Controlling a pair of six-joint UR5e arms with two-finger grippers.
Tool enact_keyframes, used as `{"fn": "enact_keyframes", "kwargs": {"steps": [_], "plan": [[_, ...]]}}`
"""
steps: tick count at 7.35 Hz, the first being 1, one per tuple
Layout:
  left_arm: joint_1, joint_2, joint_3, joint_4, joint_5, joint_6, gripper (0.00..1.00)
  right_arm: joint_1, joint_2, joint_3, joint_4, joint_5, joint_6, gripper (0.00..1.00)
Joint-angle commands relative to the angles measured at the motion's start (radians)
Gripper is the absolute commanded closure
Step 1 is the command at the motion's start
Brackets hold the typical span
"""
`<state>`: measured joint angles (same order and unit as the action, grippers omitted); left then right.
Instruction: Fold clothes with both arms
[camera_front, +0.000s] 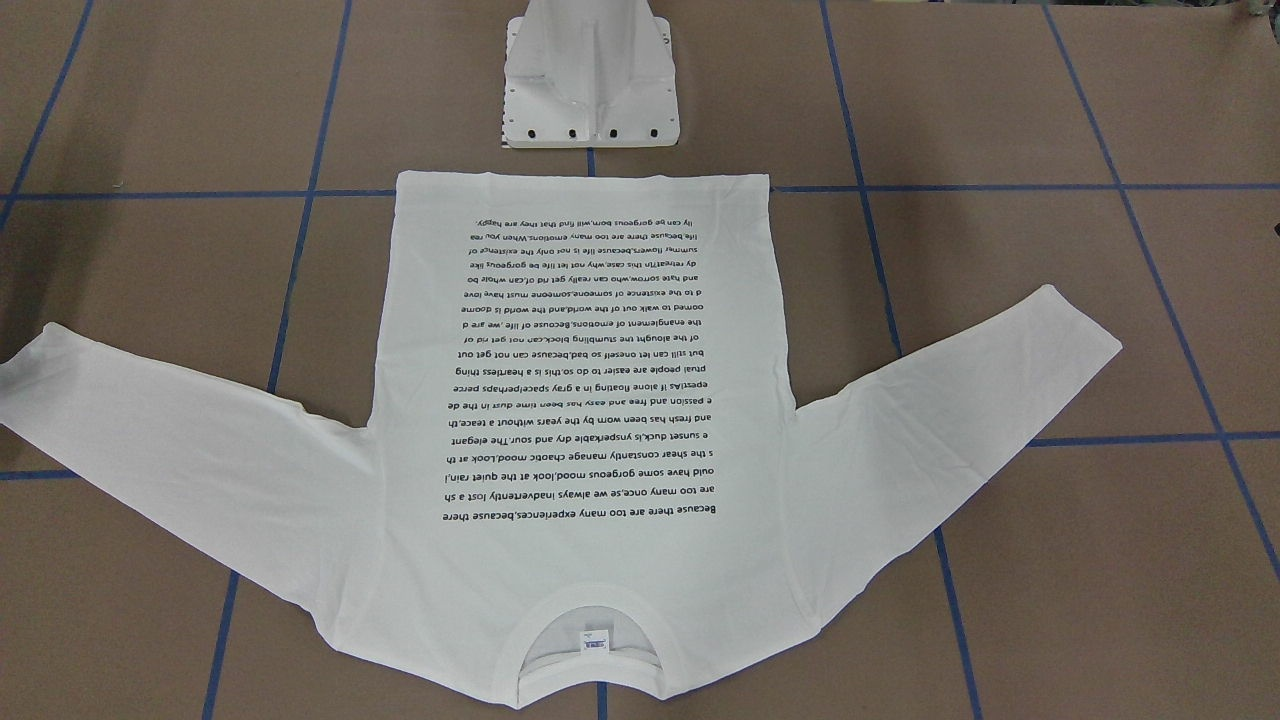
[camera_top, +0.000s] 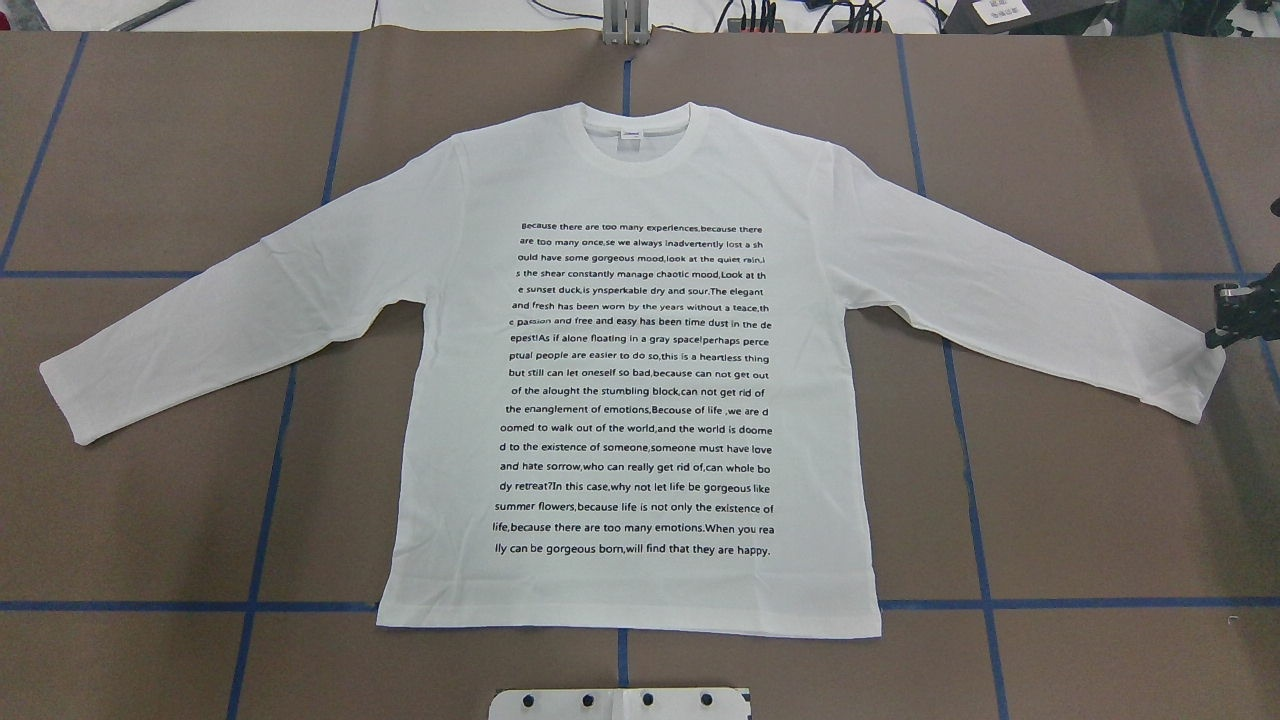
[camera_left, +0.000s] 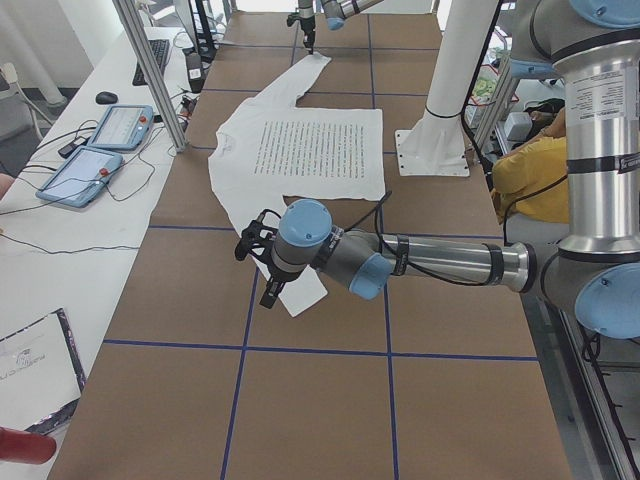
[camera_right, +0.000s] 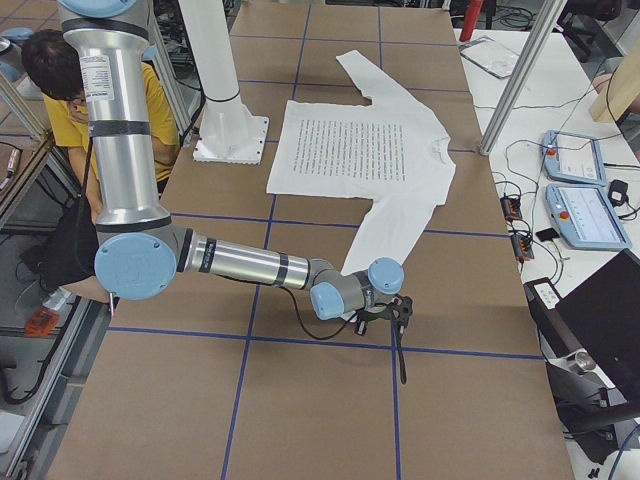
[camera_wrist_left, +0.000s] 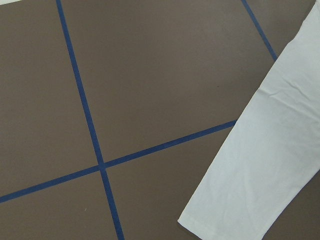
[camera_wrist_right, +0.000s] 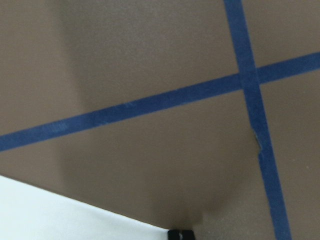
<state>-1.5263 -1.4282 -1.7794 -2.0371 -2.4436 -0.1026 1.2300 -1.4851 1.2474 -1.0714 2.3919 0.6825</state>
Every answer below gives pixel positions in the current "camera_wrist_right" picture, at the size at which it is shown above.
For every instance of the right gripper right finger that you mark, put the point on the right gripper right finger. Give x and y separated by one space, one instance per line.
188 235

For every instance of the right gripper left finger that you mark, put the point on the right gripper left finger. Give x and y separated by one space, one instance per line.
174 234

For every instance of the white long-sleeve printed shirt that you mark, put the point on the white long-sleeve printed shirt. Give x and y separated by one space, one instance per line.
31 213

